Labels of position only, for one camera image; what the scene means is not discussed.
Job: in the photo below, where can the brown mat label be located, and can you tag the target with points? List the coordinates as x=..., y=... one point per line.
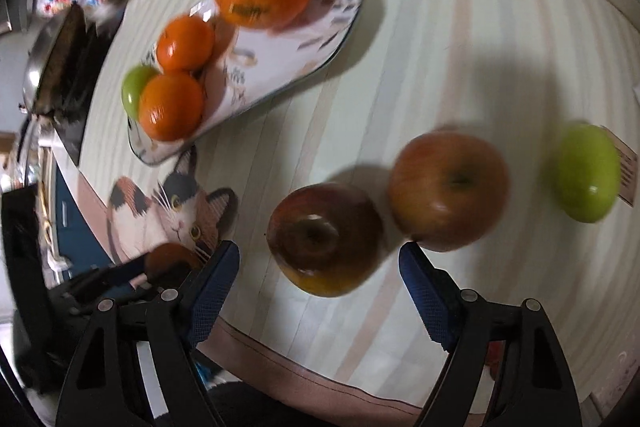
x=628, y=169

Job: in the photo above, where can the small mandarin orange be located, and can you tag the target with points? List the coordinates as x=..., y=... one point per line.
x=186, y=43

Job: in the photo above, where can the floral ceramic plate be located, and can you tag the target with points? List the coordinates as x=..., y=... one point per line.
x=249, y=67

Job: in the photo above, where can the light red apple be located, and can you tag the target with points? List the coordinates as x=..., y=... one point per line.
x=447, y=189

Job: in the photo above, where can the black stove top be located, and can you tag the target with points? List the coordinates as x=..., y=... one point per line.
x=79, y=54

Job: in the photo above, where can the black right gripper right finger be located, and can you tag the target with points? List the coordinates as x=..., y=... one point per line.
x=534, y=386

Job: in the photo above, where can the blue kitchen cabinet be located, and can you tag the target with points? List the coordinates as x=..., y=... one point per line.
x=77, y=245

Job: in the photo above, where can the small green apple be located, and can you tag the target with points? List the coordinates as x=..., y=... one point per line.
x=132, y=86

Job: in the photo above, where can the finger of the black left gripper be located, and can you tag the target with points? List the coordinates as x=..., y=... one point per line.
x=113, y=281

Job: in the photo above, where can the small orange on plate edge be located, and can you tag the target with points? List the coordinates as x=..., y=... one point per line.
x=166, y=256

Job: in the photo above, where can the large green apple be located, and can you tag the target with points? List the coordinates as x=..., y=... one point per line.
x=585, y=173

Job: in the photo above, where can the dark red apple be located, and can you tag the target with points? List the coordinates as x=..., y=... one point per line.
x=327, y=238

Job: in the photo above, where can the steel pan on stove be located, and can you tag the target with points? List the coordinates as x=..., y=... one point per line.
x=52, y=61

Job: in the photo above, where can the striped cat table mat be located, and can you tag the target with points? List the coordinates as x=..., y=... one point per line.
x=516, y=73

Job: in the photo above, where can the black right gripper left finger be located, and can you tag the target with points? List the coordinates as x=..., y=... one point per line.
x=104, y=384

